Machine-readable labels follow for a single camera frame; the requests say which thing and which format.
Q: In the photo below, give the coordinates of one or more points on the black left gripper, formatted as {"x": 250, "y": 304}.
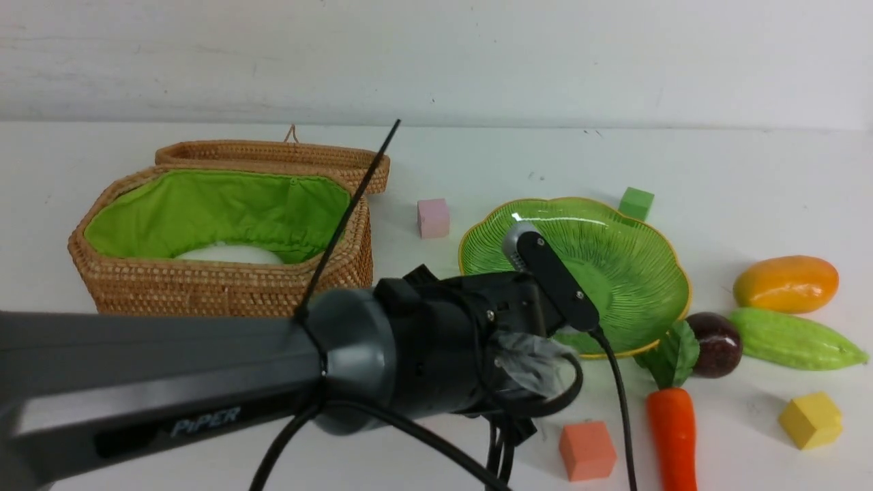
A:
{"x": 475, "y": 345}

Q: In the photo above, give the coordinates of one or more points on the orange toy carrot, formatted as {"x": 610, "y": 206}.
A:
{"x": 670, "y": 409}

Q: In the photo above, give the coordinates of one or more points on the white toy radish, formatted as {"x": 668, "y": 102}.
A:
{"x": 232, "y": 253}

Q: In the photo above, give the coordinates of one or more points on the green toy bitter gourd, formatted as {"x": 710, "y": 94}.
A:
{"x": 794, "y": 342}

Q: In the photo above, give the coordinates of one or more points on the orange yellow toy mango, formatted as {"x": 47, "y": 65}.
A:
{"x": 796, "y": 284}

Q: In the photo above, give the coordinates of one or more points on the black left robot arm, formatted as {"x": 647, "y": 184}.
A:
{"x": 85, "y": 391}

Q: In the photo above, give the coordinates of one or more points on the pink foam cube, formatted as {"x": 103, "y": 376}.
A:
{"x": 433, "y": 218}

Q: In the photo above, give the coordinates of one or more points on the salmon orange foam cube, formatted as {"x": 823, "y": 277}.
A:
{"x": 587, "y": 451}

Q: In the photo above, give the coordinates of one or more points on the green glass leaf plate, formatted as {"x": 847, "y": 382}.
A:
{"x": 629, "y": 269}

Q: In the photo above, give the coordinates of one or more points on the green foam cube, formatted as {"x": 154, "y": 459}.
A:
{"x": 636, "y": 204}

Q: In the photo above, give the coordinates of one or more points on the woven rattan basket lid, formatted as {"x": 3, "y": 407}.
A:
{"x": 350, "y": 164}

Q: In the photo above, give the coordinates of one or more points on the yellow foam cube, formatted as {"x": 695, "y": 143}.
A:
{"x": 811, "y": 421}

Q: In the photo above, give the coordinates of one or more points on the woven rattan basket green lining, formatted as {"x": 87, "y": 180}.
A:
{"x": 236, "y": 240}

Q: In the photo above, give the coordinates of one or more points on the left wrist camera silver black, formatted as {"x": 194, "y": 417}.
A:
{"x": 565, "y": 303}

